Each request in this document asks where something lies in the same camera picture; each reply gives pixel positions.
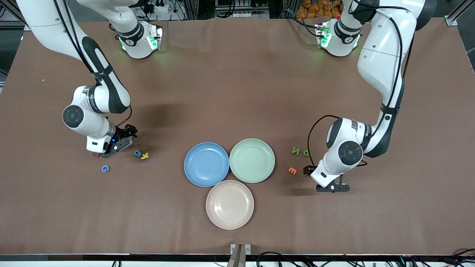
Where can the blue foam digit six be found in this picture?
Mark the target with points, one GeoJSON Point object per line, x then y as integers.
{"type": "Point", "coordinates": [137, 153]}

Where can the green foam letter N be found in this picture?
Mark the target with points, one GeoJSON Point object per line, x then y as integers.
{"type": "Point", "coordinates": [295, 150]}

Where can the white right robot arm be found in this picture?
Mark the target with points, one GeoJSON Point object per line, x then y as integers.
{"type": "Point", "coordinates": [44, 22]}

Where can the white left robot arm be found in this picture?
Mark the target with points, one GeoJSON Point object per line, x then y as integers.
{"type": "Point", "coordinates": [382, 55]}

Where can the orange foam letter E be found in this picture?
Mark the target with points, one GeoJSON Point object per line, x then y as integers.
{"type": "Point", "coordinates": [292, 170]}

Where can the blue foam letter G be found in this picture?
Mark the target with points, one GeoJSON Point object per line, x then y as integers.
{"type": "Point", "coordinates": [103, 168]}

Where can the yellow foam letter K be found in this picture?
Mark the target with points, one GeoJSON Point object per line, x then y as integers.
{"type": "Point", "coordinates": [144, 156]}

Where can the green plate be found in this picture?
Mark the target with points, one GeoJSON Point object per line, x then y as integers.
{"type": "Point", "coordinates": [252, 160]}

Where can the blue plate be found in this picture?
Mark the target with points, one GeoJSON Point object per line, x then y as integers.
{"type": "Point", "coordinates": [206, 164]}

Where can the beige plate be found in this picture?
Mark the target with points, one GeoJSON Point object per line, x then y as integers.
{"type": "Point", "coordinates": [230, 205]}

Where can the brown table cover sheet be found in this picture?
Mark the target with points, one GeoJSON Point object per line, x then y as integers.
{"type": "Point", "coordinates": [237, 92]}

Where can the white square power strip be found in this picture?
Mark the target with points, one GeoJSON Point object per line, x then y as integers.
{"type": "Point", "coordinates": [157, 7]}

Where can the orange objects pile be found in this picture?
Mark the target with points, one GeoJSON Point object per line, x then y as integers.
{"type": "Point", "coordinates": [315, 9]}

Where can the white long power strip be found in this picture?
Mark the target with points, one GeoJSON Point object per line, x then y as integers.
{"type": "Point", "coordinates": [245, 15]}

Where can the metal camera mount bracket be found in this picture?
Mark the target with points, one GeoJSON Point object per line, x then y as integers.
{"type": "Point", "coordinates": [241, 256]}

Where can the aluminium frame corner post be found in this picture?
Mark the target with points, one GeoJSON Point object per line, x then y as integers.
{"type": "Point", "coordinates": [26, 27]}
{"type": "Point", "coordinates": [452, 20]}

